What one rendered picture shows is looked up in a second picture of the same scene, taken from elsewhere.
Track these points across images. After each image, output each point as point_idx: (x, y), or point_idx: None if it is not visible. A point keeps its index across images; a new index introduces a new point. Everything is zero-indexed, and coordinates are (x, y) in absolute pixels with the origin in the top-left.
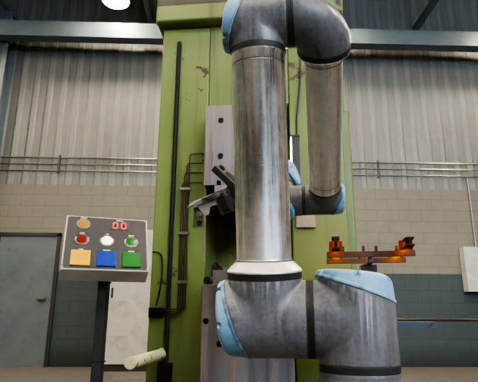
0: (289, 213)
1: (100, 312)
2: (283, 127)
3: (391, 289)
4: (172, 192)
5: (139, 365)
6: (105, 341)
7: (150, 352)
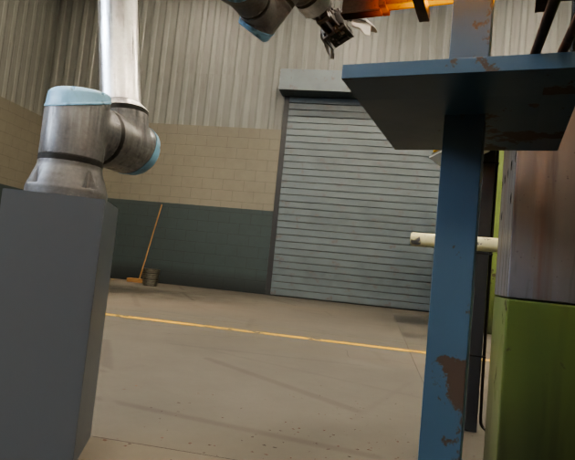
0: (104, 67)
1: (480, 198)
2: (99, 11)
3: (47, 98)
4: (571, 7)
5: (431, 244)
6: (489, 231)
7: (490, 237)
